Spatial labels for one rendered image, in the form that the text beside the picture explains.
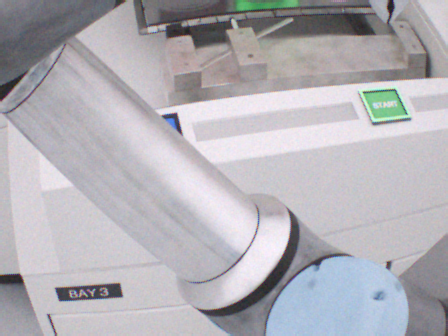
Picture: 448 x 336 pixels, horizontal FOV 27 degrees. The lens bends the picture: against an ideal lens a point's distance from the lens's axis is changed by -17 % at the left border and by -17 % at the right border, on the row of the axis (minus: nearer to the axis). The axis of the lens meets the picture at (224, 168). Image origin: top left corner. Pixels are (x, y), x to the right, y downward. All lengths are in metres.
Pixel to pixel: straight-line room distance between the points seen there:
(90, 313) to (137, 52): 0.41
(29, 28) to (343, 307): 0.35
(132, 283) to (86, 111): 0.49
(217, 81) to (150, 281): 0.27
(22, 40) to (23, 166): 0.74
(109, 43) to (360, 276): 0.80
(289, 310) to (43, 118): 0.25
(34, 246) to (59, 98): 0.50
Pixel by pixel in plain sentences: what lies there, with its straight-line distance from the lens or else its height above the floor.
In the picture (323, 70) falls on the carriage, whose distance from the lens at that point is 1.32.
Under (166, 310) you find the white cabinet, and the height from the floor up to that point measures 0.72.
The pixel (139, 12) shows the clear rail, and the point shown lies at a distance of 1.40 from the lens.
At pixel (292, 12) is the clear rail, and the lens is 1.39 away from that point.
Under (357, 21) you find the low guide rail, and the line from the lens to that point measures 1.48.
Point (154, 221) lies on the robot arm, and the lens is 0.79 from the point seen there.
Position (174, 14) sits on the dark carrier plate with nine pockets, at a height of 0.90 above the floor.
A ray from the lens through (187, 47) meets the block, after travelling 1.31.
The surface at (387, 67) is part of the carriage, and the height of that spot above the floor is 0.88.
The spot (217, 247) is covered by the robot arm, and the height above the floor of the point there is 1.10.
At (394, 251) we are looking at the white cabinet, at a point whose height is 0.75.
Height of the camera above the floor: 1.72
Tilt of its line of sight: 45 degrees down
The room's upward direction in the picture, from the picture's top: 1 degrees counter-clockwise
